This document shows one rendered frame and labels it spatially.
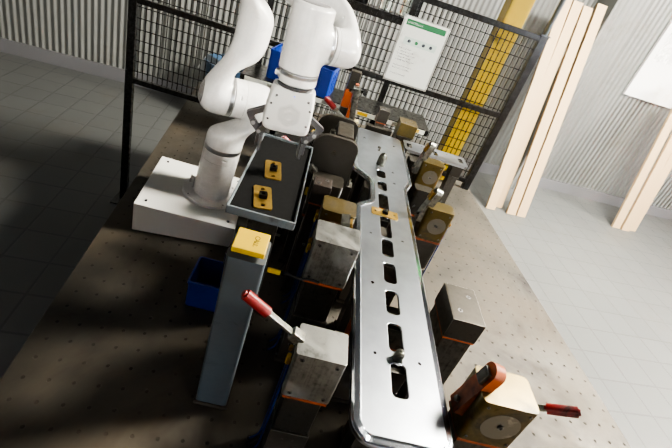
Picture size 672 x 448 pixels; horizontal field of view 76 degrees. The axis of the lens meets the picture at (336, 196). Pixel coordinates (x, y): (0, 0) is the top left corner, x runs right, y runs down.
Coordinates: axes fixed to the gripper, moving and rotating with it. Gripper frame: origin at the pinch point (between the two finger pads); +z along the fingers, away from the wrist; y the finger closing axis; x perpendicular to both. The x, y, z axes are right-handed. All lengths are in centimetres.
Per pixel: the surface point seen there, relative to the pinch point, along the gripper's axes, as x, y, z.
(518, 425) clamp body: -49, 49, 20
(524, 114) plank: 245, 224, 37
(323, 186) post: 8.1, 14.6, 12.0
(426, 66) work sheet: 113, 71, -4
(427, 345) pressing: -32, 37, 22
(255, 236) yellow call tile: -25.3, -2.8, 6.0
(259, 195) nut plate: -13.0, -2.8, 5.0
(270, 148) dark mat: 11.2, -0.9, 6.0
